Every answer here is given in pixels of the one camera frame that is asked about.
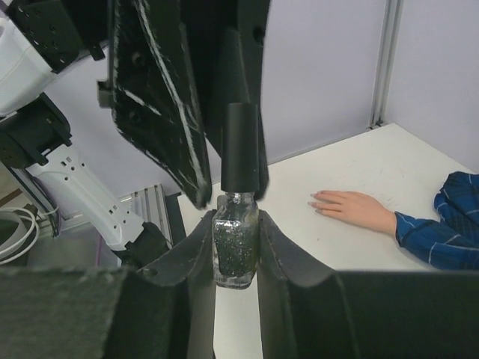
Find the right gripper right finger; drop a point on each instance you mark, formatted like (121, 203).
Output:
(309, 310)

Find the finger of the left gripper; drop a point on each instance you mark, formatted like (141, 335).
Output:
(152, 94)
(232, 36)

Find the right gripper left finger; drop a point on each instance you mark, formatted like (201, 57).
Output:
(165, 310)

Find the black nail polish cap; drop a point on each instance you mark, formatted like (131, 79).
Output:
(240, 153)

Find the glitter nail polish bottle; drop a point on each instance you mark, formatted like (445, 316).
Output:
(235, 235)

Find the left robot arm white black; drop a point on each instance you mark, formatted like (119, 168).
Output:
(40, 40)

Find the mannequin hand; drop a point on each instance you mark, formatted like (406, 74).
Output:
(356, 209)

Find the blue plaid shirt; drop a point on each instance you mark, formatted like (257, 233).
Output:
(452, 241)

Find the aluminium rail front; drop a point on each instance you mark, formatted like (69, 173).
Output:
(155, 206)

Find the left aluminium frame post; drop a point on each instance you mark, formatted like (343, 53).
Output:
(384, 68)

